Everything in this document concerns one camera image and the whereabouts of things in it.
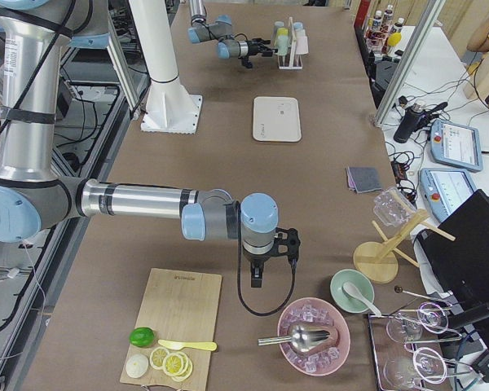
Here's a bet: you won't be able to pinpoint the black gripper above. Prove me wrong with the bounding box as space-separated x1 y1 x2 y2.
242 243 273 288
245 37 277 57

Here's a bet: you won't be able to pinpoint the green cup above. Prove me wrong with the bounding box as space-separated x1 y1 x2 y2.
275 35 289 56

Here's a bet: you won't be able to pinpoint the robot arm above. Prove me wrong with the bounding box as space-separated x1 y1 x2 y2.
0 1 281 287
187 1 277 68

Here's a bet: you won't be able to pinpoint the yellow cup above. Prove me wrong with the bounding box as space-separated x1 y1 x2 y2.
276 27 289 36

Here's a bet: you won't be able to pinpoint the white cup rack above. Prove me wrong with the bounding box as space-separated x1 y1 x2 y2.
274 16 307 70

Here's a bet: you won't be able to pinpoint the pink cup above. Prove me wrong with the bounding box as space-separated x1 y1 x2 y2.
295 36 309 55

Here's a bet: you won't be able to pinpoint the cream rabbit tray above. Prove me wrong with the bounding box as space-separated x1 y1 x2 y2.
252 96 302 143

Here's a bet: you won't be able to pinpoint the wooden cup stand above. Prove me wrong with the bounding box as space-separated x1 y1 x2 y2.
353 209 456 283

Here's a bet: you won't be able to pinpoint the clear glass cup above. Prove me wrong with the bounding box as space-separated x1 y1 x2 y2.
373 187 416 227

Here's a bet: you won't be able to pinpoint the clear ice cubes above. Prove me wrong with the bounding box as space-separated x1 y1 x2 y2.
280 300 341 374

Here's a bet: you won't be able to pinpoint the metal ice scoop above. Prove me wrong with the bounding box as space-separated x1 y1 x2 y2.
258 322 339 355

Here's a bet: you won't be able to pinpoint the wooden cutting board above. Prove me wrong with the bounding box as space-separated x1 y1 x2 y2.
120 268 222 390

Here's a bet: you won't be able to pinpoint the pink bowl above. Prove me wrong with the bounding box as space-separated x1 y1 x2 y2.
277 297 351 376

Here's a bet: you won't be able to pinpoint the white ceramic spoon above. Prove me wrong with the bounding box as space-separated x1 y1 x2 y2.
342 281 382 317

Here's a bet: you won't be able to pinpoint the green bowl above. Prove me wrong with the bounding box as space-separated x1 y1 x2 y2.
330 269 375 314

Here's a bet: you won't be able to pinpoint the yellow plastic knife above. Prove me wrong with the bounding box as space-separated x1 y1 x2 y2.
157 339 218 352

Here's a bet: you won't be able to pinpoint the lemon slices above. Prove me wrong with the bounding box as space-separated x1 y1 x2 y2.
148 346 193 382

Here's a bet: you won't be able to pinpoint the green lime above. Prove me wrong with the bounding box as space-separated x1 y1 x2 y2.
129 327 156 348

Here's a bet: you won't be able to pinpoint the grey folded cloth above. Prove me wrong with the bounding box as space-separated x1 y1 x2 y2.
346 166 382 194

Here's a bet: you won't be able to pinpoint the white lemon half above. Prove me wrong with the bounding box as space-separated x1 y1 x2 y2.
125 354 149 379

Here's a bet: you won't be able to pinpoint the black bottle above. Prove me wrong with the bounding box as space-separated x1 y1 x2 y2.
393 100 425 143

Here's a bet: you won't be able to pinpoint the black glass rack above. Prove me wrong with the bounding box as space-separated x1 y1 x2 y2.
368 296 474 390

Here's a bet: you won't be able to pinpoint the lower teach pendant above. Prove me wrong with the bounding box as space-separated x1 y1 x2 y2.
419 168 477 222

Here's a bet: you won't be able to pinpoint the teach pendant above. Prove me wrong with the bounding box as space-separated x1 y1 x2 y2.
419 168 477 222
430 119 483 172

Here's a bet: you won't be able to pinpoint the black laptop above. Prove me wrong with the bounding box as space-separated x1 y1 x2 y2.
417 190 489 305

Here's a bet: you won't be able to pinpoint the upper teach pendant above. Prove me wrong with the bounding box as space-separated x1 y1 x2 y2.
430 119 483 172

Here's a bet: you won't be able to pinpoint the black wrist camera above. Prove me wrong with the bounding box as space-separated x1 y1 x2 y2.
274 227 301 260

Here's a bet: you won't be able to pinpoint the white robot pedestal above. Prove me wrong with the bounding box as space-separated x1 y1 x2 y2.
130 0 202 134

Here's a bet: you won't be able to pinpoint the aluminium frame post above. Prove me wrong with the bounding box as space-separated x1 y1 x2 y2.
372 0 446 128

